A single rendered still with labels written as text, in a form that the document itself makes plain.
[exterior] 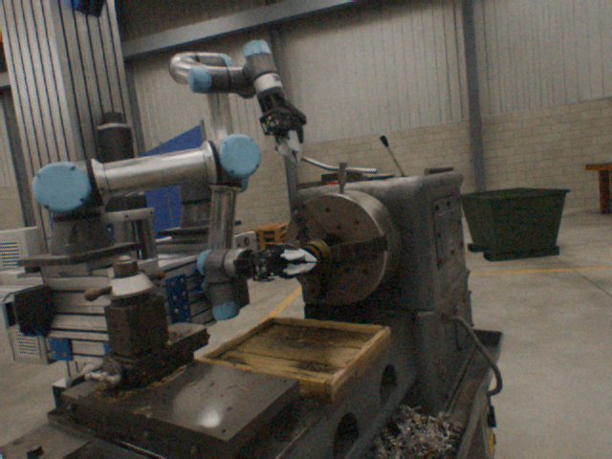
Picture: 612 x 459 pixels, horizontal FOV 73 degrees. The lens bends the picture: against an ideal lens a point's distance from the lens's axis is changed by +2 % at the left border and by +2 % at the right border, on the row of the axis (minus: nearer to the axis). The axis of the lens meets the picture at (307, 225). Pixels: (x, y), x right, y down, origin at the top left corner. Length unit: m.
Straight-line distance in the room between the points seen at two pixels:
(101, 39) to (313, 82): 10.43
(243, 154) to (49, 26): 0.75
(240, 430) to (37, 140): 1.25
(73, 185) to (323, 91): 10.92
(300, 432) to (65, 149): 1.15
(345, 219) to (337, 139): 10.39
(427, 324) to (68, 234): 1.00
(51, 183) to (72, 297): 0.32
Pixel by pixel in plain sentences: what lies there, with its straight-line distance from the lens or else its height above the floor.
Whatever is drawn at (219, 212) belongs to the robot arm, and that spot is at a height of 1.22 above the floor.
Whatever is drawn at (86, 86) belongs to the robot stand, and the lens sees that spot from 1.57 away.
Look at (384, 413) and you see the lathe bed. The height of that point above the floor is 0.70.
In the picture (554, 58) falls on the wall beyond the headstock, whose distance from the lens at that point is 11.85.
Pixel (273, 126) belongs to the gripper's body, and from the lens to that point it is 1.19.
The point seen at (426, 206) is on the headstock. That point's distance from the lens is 1.22.
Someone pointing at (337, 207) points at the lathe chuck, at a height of 1.20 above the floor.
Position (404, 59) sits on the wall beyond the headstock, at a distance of 11.59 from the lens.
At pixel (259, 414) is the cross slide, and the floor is 0.97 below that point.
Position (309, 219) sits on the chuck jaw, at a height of 1.17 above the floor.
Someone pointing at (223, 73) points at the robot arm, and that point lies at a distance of 1.31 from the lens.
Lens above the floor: 1.27
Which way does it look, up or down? 6 degrees down
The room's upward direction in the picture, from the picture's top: 7 degrees counter-clockwise
